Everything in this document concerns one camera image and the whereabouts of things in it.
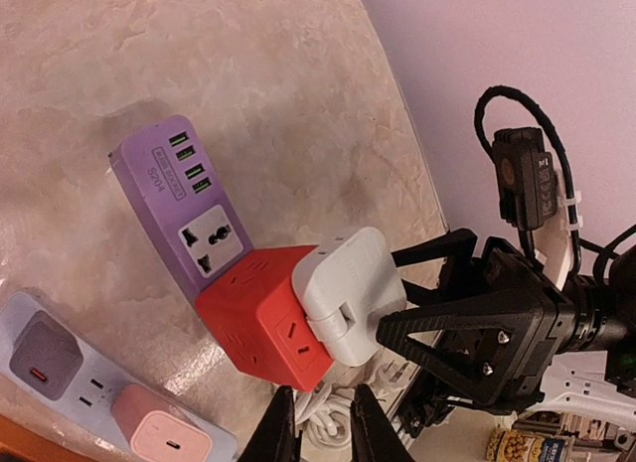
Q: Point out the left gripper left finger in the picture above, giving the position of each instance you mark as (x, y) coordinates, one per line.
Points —
(275, 439)

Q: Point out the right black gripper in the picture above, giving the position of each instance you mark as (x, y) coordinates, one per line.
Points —
(483, 338)

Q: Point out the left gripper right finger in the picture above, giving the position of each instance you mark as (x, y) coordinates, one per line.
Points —
(373, 437)

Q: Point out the pale pink charger plug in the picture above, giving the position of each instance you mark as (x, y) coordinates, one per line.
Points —
(157, 430)

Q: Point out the white charger plug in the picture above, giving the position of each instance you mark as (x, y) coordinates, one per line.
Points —
(346, 285)

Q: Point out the red cube socket adapter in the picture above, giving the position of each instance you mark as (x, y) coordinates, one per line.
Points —
(254, 315)

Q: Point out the dark grey charger plug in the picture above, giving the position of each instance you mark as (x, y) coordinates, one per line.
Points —
(46, 356)

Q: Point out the purple power strip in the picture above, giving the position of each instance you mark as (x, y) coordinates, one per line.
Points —
(176, 193)

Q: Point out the yellow labelled can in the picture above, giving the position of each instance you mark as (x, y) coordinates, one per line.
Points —
(519, 446)

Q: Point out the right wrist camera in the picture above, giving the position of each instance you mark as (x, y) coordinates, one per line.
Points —
(526, 177)

